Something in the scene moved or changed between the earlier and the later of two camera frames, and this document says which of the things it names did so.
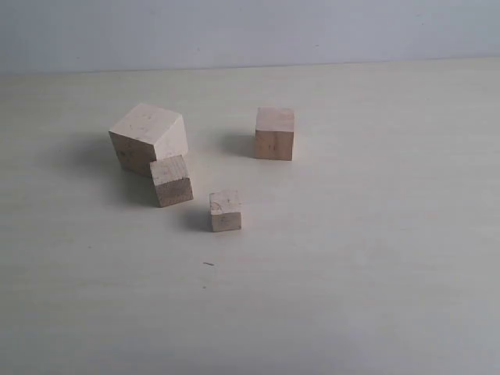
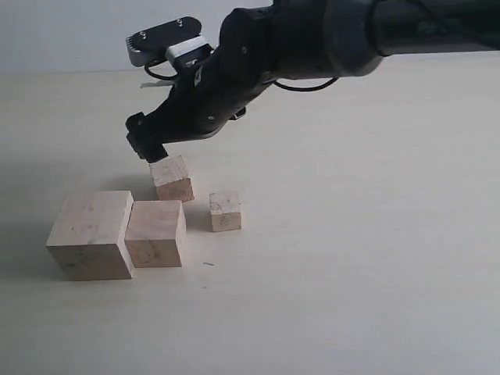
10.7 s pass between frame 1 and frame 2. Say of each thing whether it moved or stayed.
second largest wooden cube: moved
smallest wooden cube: stayed
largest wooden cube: moved
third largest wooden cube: stayed
